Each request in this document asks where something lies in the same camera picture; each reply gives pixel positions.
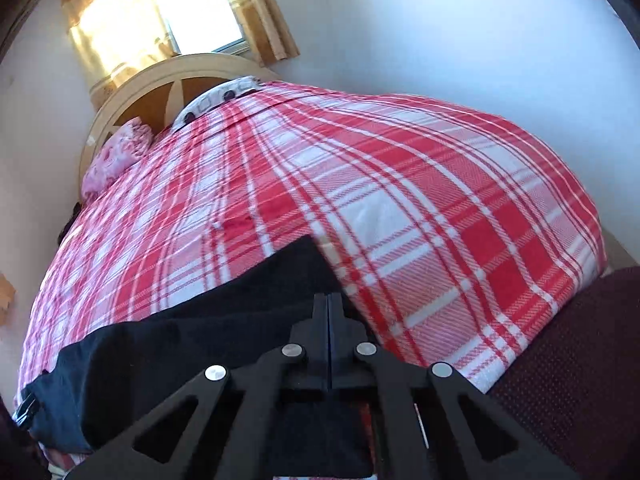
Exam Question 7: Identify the black pants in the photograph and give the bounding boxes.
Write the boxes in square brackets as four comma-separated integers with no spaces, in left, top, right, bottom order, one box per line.
[22,234,375,480]

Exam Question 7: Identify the window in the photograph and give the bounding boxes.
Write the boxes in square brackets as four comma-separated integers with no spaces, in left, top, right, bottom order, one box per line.
[150,0,249,56]

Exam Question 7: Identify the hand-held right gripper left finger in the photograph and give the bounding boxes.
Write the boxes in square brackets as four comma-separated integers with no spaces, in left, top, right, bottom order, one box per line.
[65,294,329,480]

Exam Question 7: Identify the cream wooden headboard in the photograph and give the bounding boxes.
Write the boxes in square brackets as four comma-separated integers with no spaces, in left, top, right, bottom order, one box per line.
[77,52,283,201]

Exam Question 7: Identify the golden curtain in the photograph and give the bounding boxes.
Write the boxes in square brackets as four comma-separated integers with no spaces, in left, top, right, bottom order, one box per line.
[219,0,301,67]
[0,272,17,327]
[61,0,177,97]

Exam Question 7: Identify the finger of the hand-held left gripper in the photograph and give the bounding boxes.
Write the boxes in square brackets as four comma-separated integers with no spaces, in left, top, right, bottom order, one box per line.
[12,389,40,428]

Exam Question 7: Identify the red plaid blanket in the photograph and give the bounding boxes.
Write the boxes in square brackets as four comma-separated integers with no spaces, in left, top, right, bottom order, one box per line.
[15,80,608,467]

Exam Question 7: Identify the pink floral pillow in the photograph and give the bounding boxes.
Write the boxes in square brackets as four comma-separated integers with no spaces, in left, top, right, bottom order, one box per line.
[81,116,154,199]

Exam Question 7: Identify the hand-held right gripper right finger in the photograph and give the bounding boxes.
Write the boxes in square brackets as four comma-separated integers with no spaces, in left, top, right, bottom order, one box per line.
[329,294,583,480]

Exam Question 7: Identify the maroon cloth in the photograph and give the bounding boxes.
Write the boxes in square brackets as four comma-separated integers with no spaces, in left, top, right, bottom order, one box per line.
[487,266,640,480]

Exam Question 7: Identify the white patterned pillow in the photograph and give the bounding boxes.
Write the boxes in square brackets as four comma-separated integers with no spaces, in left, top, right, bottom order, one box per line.
[172,75,262,131]

